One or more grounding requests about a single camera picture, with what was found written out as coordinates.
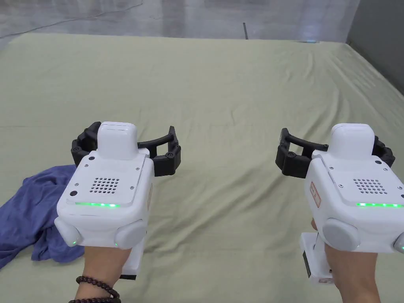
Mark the person's right hand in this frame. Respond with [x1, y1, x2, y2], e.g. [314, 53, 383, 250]
[310, 217, 377, 288]

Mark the dark blue garment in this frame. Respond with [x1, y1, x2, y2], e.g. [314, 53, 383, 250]
[0, 164, 85, 269]

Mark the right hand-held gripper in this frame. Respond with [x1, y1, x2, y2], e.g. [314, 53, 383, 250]
[275, 123, 404, 288]

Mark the person's left forearm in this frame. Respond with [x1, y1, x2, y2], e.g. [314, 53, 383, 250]
[67, 275, 122, 303]

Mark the person's right forearm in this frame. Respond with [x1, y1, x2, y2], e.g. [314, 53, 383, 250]
[336, 283, 384, 303]

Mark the person's left hand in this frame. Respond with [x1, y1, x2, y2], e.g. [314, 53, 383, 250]
[80, 246, 134, 285]

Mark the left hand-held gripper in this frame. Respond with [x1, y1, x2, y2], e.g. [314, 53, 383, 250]
[54, 121, 183, 280]

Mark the bed with pale green sheet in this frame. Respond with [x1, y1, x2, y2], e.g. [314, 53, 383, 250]
[0, 33, 404, 303]

